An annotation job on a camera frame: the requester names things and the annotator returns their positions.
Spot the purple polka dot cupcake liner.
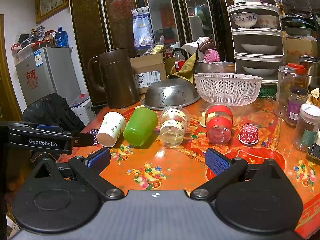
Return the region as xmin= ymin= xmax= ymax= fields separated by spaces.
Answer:
xmin=87 ymin=128 xmax=99 ymax=145

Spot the blue white snack bag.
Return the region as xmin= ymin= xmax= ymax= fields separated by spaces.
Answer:
xmin=131 ymin=7 xmax=155 ymax=50

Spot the white storage box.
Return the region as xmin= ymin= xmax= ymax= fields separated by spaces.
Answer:
xmin=70 ymin=93 xmax=95 ymax=126

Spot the black bag on chair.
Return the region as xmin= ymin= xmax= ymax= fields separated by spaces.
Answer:
xmin=22 ymin=93 xmax=85 ymax=133

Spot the white paper cup leaf print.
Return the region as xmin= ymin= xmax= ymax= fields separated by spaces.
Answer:
xmin=97 ymin=112 xmax=126 ymax=148

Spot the steel colander bowl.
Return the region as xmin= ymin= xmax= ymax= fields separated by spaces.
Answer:
xmin=141 ymin=78 xmax=200 ymax=111

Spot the red label drink bottle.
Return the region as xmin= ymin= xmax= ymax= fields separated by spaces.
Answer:
xmin=174 ymin=48 xmax=185 ymax=72

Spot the clear plastic cup yellow band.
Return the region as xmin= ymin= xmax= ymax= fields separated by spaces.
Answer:
xmin=159 ymin=106 xmax=190 ymax=147

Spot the clear glass jar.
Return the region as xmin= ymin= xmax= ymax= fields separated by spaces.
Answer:
xmin=274 ymin=66 xmax=296 ymax=119

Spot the red polka dot cupcake liner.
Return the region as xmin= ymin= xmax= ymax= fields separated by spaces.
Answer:
xmin=239 ymin=123 xmax=259 ymax=145

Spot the blue floral ceramic bowl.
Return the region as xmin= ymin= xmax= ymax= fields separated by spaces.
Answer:
xmin=231 ymin=12 xmax=258 ymax=28

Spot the pink floral ceramic bowl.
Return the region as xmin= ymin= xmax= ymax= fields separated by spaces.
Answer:
xmin=256 ymin=15 xmax=280 ymax=29

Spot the blue water bottle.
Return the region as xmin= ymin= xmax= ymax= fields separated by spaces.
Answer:
xmin=56 ymin=27 xmax=69 ymax=47

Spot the green plastic cup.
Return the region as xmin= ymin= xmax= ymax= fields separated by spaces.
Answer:
xmin=123 ymin=107 xmax=158 ymax=146

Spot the brown plastic pitcher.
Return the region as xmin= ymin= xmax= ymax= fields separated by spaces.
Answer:
xmin=88 ymin=48 xmax=140 ymax=109

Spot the cardboard box with label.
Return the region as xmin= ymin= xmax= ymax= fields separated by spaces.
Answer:
xmin=130 ymin=53 xmax=167 ymax=94

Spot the white lid spice jar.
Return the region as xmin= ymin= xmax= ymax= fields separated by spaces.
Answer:
xmin=292 ymin=103 xmax=320 ymax=151

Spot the red lid jar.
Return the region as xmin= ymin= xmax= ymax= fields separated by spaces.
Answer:
xmin=287 ymin=63 xmax=308 ymax=88

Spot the clear cup red knit sleeve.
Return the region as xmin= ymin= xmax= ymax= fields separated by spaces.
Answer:
xmin=204 ymin=104 xmax=233 ymax=145

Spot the gold framed wall clock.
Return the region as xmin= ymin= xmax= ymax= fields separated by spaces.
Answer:
xmin=34 ymin=0 xmax=69 ymax=24

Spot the dark brown wardrobe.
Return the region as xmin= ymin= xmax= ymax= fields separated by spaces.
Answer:
xmin=69 ymin=0 xmax=234 ymax=108

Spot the yellow cupcake liner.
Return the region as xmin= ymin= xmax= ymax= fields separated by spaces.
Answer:
xmin=200 ymin=112 xmax=206 ymax=128

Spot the white tiered dish rack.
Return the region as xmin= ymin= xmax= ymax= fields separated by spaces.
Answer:
xmin=225 ymin=0 xmax=285 ymax=85

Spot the purple label spice jar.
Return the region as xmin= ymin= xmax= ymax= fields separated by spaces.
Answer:
xmin=285 ymin=86 xmax=308 ymax=127

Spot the silver refrigerator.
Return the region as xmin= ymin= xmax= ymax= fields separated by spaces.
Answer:
xmin=16 ymin=47 xmax=81 ymax=106

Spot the olive yellow cloth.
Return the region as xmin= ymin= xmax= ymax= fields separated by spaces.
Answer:
xmin=167 ymin=53 xmax=197 ymax=83

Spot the white plate in rack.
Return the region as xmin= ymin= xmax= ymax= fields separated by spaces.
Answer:
xmin=241 ymin=44 xmax=277 ymax=55

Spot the pink knit item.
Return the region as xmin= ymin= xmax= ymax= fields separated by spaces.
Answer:
xmin=203 ymin=49 xmax=220 ymax=63

